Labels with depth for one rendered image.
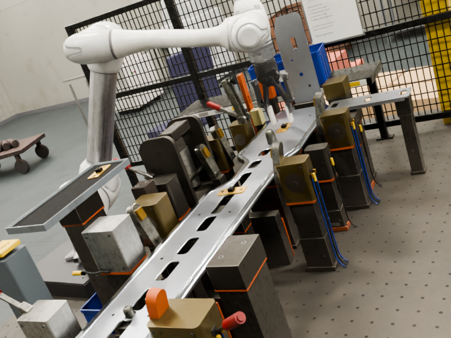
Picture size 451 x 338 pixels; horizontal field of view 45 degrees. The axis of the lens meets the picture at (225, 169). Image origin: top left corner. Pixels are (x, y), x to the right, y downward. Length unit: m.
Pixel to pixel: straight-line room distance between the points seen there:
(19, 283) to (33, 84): 11.07
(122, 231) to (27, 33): 10.69
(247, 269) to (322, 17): 1.42
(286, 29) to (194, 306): 1.34
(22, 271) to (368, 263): 0.91
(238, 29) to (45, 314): 0.93
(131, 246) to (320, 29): 1.36
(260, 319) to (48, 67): 10.83
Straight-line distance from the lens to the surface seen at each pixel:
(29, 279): 1.37
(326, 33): 2.35
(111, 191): 2.23
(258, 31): 1.61
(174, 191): 1.57
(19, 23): 11.98
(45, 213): 1.45
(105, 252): 1.35
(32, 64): 12.11
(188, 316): 0.96
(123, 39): 1.88
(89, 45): 1.91
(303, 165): 1.45
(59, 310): 1.19
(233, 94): 1.93
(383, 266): 1.58
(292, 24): 2.09
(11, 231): 1.45
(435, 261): 1.56
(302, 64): 2.11
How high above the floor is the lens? 1.57
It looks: 20 degrees down
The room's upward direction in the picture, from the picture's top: 20 degrees counter-clockwise
